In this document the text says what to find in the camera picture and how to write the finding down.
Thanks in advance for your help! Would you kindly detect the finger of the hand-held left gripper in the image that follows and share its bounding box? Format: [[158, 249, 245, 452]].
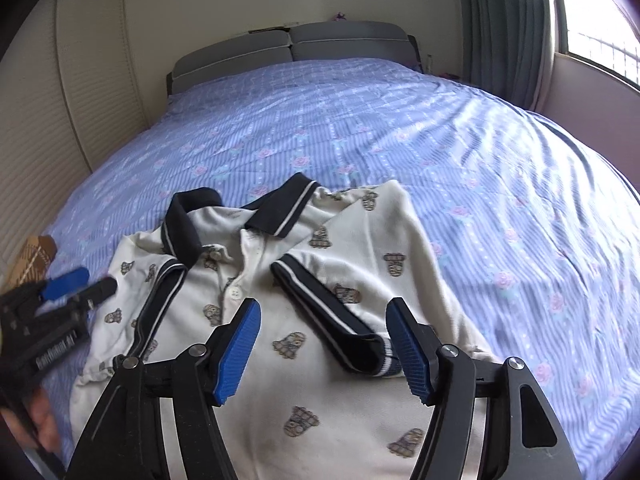
[[75, 277, 119, 312], [39, 267, 91, 303]]

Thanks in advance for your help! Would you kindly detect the person's left hand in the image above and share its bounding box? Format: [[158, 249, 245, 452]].
[[0, 387, 64, 455]]

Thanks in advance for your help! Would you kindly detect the white louvered wardrobe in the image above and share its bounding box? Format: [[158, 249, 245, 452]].
[[0, 0, 152, 291]]

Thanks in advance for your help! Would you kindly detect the blue floral bedsheet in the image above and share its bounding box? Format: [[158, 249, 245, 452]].
[[42, 57, 640, 480]]

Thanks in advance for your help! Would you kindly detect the grey-blue curtain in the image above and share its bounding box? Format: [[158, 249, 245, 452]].
[[457, 0, 559, 111]]

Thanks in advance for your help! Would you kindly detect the brown folded garment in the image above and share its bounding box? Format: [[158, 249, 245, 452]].
[[7, 235, 59, 287]]

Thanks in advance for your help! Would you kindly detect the grey headboard cushion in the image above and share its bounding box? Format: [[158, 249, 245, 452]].
[[290, 21, 411, 63], [172, 30, 294, 96]]

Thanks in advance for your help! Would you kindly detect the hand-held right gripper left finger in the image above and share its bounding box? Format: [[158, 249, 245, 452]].
[[65, 297, 262, 480]]

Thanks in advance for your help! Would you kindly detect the window with railing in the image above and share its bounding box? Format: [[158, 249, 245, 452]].
[[547, 0, 640, 87]]

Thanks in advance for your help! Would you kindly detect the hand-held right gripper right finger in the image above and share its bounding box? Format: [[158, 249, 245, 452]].
[[385, 296, 583, 480]]

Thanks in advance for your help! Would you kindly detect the white printed polo shirt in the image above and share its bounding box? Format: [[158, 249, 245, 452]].
[[69, 172, 501, 480]]

